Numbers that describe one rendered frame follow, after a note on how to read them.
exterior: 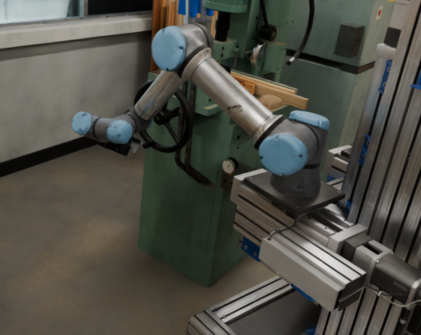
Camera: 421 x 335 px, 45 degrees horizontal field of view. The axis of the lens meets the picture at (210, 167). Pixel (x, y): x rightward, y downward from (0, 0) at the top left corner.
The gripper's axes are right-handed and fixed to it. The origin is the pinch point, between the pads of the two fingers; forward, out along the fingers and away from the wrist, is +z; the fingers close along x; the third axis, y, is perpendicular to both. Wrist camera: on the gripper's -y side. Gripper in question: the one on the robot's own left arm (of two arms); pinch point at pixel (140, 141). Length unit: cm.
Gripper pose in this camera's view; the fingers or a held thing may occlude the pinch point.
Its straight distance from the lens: 198.6
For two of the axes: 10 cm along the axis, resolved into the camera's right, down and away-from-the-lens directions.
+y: -4.1, 9.1, 0.0
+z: 4.3, 1.9, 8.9
